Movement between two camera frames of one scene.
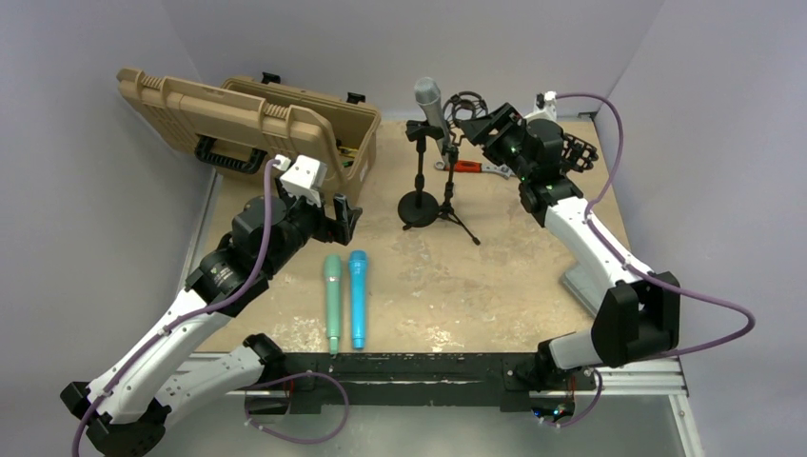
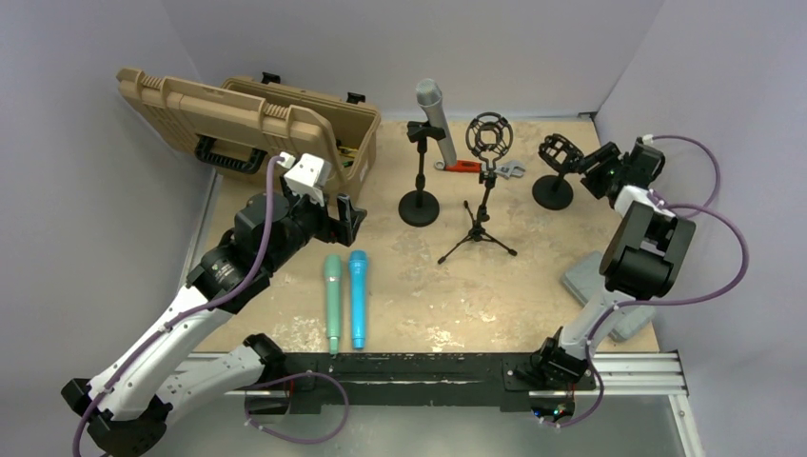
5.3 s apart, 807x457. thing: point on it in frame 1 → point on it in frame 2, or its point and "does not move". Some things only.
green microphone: x=332 y=264 does not move
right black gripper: x=507 y=120 → x=606 y=155
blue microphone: x=358 y=260 does not move
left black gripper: x=329 y=229 does not move
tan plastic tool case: x=250 y=121 does not move
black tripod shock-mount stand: x=457 y=106 → x=488 y=134
